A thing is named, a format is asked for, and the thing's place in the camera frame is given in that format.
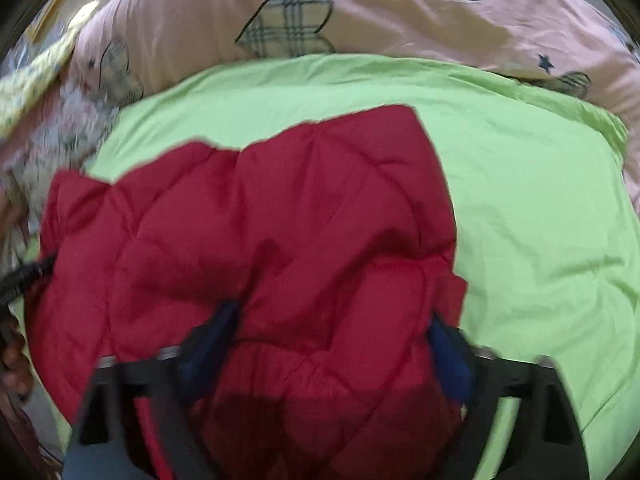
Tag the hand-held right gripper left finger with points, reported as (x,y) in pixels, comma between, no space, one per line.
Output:
(212,340)

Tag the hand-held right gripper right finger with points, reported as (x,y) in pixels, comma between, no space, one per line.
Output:
(452,365)

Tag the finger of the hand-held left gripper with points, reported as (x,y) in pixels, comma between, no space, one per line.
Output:
(25,280)

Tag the red quilted jacket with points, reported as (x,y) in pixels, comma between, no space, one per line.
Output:
(250,240)

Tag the person's left hand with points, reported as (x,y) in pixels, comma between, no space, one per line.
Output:
(15,370)

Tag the floral ruffled pillow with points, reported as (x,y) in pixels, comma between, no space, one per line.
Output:
(65,130)

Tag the light green bed sheet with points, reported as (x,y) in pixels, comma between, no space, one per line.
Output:
(525,210)

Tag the yellow floral quilt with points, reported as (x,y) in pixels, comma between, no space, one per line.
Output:
(45,70)

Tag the pink duvet with plaid hearts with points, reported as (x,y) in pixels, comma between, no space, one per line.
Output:
(400,10)

